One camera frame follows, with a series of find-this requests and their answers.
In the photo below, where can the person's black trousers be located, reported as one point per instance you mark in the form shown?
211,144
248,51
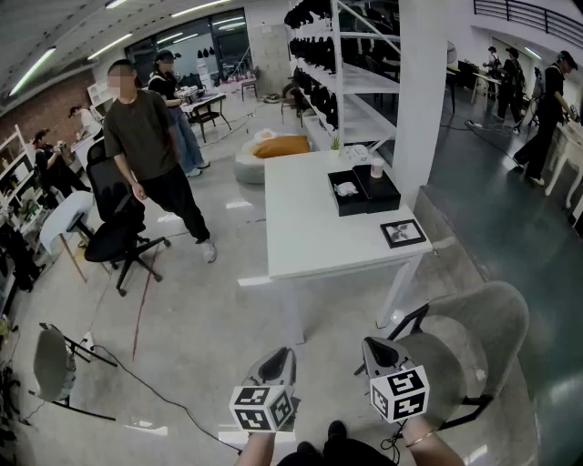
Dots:
337,455

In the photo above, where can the grey upholstered chair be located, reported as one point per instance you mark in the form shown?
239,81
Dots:
455,364

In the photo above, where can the person's black shoe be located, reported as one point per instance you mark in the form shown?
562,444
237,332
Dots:
337,430

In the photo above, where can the row of black bags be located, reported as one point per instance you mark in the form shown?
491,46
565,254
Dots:
319,54

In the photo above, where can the white tissue packet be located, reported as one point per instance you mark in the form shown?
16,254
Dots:
359,154

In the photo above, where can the white cup with pink label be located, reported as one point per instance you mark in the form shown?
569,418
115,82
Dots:
377,169

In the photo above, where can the person's left forearm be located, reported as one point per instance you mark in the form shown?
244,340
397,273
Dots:
255,450

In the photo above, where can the white power strip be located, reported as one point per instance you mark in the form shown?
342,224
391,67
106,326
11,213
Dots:
87,340

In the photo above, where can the black balcony railing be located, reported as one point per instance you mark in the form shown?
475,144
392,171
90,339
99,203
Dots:
528,16

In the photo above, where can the black tray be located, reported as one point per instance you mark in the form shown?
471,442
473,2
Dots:
353,208

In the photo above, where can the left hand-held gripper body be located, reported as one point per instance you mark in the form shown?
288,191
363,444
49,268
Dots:
259,407

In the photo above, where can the egg-shaped pillow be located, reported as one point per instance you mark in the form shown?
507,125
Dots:
266,134

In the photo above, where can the white metal shelf rack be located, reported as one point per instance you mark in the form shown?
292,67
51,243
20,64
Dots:
364,82

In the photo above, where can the person's right forearm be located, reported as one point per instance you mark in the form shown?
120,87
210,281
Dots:
432,452

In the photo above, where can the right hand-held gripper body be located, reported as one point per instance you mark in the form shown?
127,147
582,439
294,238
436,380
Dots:
401,393

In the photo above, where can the orange cushion on white beanbag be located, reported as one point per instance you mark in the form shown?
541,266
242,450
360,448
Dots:
248,170

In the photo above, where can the small green potted plant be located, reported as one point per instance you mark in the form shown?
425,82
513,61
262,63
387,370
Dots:
335,144

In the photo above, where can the ceiling strip light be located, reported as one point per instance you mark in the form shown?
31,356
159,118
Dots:
32,73
109,46

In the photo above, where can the black open box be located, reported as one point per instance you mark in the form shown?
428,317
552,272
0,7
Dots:
382,191

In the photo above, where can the white open shelving unit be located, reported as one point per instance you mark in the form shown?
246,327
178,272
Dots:
18,173

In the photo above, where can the black picture frame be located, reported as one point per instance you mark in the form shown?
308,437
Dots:
403,233

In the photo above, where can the grey shell chair black legs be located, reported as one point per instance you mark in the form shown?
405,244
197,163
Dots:
50,364

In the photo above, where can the black office chair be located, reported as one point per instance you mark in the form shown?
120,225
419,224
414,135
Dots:
114,227

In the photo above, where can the white draped chair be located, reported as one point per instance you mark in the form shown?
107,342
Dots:
64,218

